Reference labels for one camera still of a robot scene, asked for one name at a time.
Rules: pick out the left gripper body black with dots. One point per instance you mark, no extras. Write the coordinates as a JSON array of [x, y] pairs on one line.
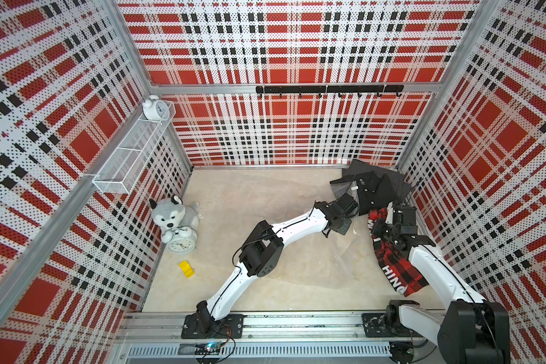
[[344, 226]]

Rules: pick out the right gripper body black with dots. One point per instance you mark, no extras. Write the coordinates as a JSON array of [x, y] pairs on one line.
[[385, 230]]

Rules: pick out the red black plaid shirt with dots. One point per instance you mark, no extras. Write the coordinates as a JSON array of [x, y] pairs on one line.
[[401, 275]]

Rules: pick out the clear vacuum bag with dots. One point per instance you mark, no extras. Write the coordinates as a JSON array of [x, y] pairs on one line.
[[341, 261]]

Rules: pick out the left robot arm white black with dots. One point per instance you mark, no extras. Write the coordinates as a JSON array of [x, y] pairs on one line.
[[261, 252]]

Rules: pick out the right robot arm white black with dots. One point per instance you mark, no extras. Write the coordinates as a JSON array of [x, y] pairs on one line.
[[473, 329]]

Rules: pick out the white alarm clock on table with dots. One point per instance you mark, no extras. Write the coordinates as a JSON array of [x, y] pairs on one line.
[[180, 241]]

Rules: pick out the yellow small block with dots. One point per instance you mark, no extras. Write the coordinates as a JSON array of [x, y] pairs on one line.
[[186, 268]]

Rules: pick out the husky plush toy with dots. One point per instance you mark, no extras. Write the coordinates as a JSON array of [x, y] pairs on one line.
[[171, 214]]

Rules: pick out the small circuit board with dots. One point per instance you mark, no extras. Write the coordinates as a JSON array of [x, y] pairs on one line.
[[199, 350]]

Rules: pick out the white alarm clock on shelf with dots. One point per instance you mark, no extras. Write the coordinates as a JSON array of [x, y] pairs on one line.
[[154, 109]]

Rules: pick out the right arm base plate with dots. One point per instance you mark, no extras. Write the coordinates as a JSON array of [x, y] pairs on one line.
[[374, 326]]

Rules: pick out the black hook rail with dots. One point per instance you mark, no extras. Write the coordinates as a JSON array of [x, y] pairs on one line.
[[378, 89]]

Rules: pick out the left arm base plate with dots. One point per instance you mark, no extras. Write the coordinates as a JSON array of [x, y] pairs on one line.
[[196, 327]]

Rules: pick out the white wire shelf basket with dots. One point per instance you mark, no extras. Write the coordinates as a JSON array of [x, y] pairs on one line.
[[122, 170]]

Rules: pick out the aluminium mounting rail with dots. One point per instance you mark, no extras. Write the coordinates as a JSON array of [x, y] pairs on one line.
[[277, 326]]

